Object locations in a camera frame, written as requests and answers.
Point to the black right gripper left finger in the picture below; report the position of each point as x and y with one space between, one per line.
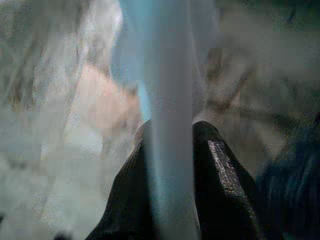
127 200

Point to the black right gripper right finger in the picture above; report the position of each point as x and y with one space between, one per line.
222 200

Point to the pale pink plastic hanger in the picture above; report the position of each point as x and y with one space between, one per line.
170 150

